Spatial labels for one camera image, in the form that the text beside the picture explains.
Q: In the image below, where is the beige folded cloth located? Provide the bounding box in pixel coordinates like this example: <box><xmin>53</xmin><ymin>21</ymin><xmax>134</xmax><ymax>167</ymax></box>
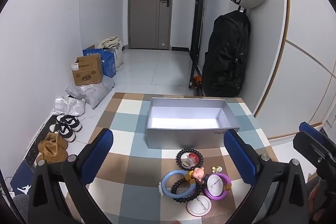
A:
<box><xmin>98</xmin><ymin>35</ymin><xmax>121</xmax><ymax>50</ymax></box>

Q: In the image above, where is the dark bead bracelet with charm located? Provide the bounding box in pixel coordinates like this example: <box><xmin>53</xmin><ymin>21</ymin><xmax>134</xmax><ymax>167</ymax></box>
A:
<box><xmin>175</xmin><ymin>148</ymin><xmax>204</xmax><ymax>169</ymax></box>

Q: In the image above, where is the pig figure charm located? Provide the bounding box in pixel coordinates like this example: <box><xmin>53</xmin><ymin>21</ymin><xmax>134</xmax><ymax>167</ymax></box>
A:
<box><xmin>188</xmin><ymin>167</ymin><xmax>206</xmax><ymax>184</ymax></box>

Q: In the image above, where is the black metal stand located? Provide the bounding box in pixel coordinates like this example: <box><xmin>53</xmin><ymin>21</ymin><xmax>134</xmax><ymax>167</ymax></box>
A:
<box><xmin>188</xmin><ymin>0</ymin><xmax>210</xmax><ymax>89</ymax></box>

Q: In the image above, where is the grey door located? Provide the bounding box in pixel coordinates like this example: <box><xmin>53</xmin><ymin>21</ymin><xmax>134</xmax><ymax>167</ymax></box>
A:
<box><xmin>128</xmin><ymin>0</ymin><xmax>176</xmax><ymax>51</ymax></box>

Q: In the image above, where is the silver parcel bag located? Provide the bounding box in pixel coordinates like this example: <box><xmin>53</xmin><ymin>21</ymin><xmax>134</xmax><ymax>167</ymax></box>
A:
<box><xmin>52</xmin><ymin>97</ymin><xmax>86</xmax><ymax>117</ymax></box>

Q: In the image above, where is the black and white sneaker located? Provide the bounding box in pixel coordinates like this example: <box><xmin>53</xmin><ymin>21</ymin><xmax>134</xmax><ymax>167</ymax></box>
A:
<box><xmin>49</xmin><ymin>123</ymin><xmax>76</xmax><ymax>142</ymax></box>
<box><xmin>56</xmin><ymin>114</ymin><xmax>82</xmax><ymax>132</ymax></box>

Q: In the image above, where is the grey parcel bag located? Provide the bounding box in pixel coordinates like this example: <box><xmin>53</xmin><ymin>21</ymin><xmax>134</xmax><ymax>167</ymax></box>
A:
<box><xmin>66</xmin><ymin>74</ymin><xmax>115</xmax><ymax>109</ymax></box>

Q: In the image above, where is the person's right hand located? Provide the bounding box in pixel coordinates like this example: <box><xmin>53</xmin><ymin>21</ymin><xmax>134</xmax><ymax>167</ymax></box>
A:
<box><xmin>308</xmin><ymin>182</ymin><xmax>322</xmax><ymax>223</ymax></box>

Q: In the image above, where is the grey cardboard box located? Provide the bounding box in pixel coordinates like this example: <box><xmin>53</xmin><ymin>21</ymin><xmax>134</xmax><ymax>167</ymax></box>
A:
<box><xmin>146</xmin><ymin>97</ymin><xmax>241</xmax><ymax>149</ymax></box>

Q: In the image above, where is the checked tablecloth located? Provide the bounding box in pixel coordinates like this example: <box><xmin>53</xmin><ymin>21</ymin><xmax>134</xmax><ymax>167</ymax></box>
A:
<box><xmin>62</xmin><ymin>92</ymin><xmax>279</xmax><ymax>224</ymax></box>

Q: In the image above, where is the white wood-trimmed cabinet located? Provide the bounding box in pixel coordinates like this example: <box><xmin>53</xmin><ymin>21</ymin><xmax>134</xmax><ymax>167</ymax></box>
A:
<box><xmin>253</xmin><ymin>0</ymin><xmax>336</xmax><ymax>139</ymax></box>

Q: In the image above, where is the white sack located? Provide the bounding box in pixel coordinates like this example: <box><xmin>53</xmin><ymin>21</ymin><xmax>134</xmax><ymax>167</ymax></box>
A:
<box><xmin>104</xmin><ymin>46</ymin><xmax>124</xmax><ymax>72</ymax></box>

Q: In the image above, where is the brown boot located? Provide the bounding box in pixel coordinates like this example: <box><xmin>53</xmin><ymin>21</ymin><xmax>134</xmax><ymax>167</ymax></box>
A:
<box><xmin>45</xmin><ymin>132</ymin><xmax>69</xmax><ymax>153</ymax></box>
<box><xmin>36</xmin><ymin>140</ymin><xmax>66</xmax><ymax>164</ymax></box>

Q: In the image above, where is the white round pin badge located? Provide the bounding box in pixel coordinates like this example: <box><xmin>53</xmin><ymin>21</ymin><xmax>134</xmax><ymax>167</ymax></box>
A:
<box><xmin>207</xmin><ymin>174</ymin><xmax>224</xmax><ymax>194</ymax></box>
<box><xmin>187</xmin><ymin>196</ymin><xmax>213</xmax><ymax>217</ymax></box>

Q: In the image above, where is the blue printed box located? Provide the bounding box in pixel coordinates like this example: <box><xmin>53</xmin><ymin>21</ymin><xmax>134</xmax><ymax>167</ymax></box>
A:
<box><xmin>83</xmin><ymin>45</ymin><xmax>116</xmax><ymax>79</ymax></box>

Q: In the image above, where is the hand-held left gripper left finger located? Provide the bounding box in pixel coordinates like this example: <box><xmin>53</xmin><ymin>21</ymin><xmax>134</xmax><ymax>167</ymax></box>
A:
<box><xmin>28</xmin><ymin>129</ymin><xmax>114</xmax><ymax>224</ymax></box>

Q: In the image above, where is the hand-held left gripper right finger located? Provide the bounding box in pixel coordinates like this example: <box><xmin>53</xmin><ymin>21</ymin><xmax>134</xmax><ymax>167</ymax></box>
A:
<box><xmin>223</xmin><ymin>130</ymin><xmax>315</xmax><ymax>224</ymax></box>

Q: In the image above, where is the brown cardboard box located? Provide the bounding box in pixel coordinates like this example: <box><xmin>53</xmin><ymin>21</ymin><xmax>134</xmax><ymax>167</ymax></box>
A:
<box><xmin>70</xmin><ymin>54</ymin><xmax>103</xmax><ymax>86</ymax></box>

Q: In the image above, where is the purple bangle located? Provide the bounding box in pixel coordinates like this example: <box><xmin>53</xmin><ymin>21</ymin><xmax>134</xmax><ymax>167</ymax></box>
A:
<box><xmin>203</xmin><ymin>173</ymin><xmax>232</xmax><ymax>201</ymax></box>

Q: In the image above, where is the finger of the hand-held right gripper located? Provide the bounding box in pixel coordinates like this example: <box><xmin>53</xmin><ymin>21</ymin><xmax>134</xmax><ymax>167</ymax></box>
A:
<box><xmin>293</xmin><ymin>132</ymin><xmax>336</xmax><ymax>170</ymax></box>
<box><xmin>299</xmin><ymin>122</ymin><xmax>336</xmax><ymax>155</ymax></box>

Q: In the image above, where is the black backpack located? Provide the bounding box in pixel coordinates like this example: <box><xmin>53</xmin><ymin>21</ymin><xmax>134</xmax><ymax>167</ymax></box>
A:
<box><xmin>202</xmin><ymin>9</ymin><xmax>251</xmax><ymax>98</ymax></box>

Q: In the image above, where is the grey fabric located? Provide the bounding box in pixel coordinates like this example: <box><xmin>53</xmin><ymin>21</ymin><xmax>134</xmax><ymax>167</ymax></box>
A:
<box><xmin>12</xmin><ymin>194</ymin><xmax>29</xmax><ymax>223</ymax></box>

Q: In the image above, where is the blue shoe box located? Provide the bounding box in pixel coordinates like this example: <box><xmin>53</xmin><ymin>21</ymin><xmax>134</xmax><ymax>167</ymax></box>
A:
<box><xmin>12</xmin><ymin>160</ymin><xmax>37</xmax><ymax>197</ymax></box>

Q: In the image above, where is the blue bangle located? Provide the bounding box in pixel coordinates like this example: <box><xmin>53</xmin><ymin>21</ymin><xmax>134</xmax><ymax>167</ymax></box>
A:
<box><xmin>161</xmin><ymin>170</ymin><xmax>197</xmax><ymax>198</ymax></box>

